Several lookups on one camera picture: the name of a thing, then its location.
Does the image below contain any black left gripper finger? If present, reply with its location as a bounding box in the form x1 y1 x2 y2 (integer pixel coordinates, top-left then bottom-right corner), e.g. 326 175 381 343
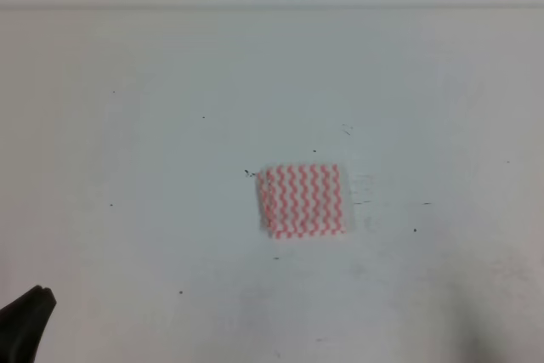
0 287 57 363
1 286 44 337

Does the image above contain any pink white wavy towel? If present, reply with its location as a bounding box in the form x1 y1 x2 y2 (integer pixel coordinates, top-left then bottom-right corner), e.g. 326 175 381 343
255 162 354 240

